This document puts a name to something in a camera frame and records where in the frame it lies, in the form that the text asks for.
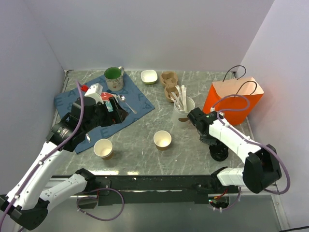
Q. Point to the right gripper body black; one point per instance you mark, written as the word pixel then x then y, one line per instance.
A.
pixel 205 138

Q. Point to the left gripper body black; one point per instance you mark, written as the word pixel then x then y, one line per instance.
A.
pixel 105 118

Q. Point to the brown paper cup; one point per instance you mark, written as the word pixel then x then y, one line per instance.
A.
pixel 162 140
pixel 103 148

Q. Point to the black coffee cup lid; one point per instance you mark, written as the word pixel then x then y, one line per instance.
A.
pixel 219 152

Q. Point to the orange paper bag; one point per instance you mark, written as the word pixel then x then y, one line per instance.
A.
pixel 239 94

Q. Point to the cardboard cup carrier tray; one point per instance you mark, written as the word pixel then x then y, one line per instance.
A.
pixel 169 80

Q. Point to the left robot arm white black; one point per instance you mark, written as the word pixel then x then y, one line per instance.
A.
pixel 28 203

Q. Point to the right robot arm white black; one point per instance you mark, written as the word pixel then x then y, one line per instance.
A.
pixel 261 168

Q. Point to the red blue floral plate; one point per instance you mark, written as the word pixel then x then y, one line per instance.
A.
pixel 106 95

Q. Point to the metal spoon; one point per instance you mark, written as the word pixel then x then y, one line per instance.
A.
pixel 123 99

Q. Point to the white cup holding stirrers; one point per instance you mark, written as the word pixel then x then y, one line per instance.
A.
pixel 179 118

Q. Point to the blue letter placemat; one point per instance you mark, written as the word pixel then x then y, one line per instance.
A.
pixel 134 97

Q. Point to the wrapped white stirrers bundle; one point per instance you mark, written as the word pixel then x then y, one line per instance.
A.
pixel 180 99

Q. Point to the metal fork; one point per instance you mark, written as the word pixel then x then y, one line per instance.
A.
pixel 88 138

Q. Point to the green inside ceramic mug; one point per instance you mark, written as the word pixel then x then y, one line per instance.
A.
pixel 114 78

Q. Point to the small white green bowl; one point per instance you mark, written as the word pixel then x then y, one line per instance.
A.
pixel 149 77

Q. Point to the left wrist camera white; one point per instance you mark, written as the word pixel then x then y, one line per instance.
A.
pixel 95 92

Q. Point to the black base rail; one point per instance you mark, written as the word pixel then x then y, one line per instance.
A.
pixel 155 189

